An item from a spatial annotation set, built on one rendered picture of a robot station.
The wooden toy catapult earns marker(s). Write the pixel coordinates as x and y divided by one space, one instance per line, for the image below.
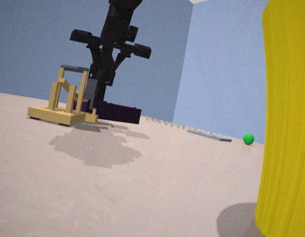
67 116

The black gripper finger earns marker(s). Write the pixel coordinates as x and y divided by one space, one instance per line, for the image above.
96 57
120 57

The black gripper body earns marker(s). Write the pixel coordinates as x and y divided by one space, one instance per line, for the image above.
127 49

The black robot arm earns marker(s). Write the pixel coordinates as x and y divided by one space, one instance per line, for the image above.
116 33

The green ball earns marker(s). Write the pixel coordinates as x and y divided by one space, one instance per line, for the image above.
248 139

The grey flat bar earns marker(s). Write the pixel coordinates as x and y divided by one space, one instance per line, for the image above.
209 135

